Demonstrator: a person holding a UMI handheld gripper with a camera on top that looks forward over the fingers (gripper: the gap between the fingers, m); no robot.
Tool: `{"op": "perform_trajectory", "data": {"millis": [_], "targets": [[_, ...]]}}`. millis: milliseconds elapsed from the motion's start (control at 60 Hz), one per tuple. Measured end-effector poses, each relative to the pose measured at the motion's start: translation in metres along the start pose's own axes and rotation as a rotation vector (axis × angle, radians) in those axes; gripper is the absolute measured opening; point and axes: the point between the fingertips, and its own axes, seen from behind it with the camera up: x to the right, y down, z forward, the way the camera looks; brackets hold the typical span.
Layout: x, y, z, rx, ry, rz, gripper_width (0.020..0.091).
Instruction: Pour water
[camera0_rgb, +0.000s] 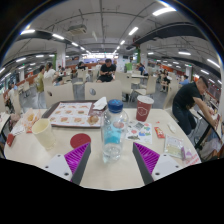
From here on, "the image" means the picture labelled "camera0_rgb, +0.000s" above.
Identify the cream plastic cup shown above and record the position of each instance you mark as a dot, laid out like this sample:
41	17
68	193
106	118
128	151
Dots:
43	133

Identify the small red sauce packet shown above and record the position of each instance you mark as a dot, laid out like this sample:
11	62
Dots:
159	132

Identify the ceiling lights group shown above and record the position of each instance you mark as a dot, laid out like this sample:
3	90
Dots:
163	11

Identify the person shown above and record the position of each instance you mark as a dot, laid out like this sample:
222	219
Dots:
184	80
107	70
50	72
165	80
186	96
11	95
40	81

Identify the crumpled white napkin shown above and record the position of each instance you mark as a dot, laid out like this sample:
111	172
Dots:
100	103

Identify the colourful sticker sheet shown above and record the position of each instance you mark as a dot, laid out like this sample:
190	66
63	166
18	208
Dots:
141	131

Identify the ceiling air conditioner unit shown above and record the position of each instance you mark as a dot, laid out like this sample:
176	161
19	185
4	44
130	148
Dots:
77	30

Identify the red paper drink cup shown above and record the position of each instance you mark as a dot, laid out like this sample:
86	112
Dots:
144	108

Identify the clear blue-capped water bottle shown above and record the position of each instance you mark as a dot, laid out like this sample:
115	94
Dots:
113	133

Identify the round red coaster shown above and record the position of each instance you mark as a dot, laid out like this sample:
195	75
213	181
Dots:
79	140

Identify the beige dining chairs group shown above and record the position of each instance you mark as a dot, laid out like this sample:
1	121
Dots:
126	81

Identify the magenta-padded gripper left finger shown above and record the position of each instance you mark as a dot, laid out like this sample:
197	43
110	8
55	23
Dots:
77	159

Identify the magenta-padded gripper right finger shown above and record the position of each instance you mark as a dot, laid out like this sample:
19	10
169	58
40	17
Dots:
146	159

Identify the beige chair with hole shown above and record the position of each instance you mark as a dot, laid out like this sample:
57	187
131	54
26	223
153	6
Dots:
60	95
106	90

